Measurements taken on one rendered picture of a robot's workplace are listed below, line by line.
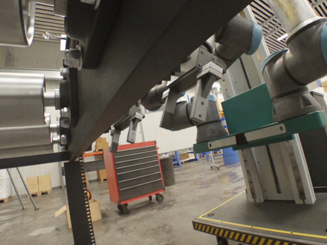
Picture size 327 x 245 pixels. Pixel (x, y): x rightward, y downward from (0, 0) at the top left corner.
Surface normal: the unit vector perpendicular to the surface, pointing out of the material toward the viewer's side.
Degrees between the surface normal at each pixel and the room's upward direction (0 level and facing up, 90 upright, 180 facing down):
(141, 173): 90
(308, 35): 99
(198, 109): 97
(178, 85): 156
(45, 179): 90
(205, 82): 66
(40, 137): 132
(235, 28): 123
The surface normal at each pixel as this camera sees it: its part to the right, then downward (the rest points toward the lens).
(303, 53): -0.91, 0.30
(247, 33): 0.03, 0.37
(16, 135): 0.58, 0.15
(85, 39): -0.66, 0.56
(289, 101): -0.67, -0.36
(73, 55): 0.56, -0.15
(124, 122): -0.02, 0.83
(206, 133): -0.49, -0.43
